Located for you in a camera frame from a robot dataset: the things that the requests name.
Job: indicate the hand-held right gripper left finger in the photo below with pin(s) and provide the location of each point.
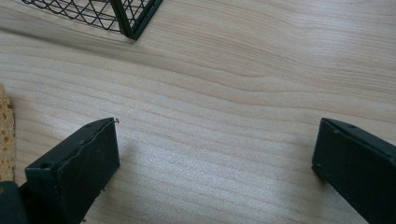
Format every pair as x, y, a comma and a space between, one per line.
73, 174

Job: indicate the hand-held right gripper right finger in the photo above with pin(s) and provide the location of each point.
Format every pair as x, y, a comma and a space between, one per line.
358, 168

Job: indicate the yellow sponge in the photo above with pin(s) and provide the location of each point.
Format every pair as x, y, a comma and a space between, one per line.
5, 133

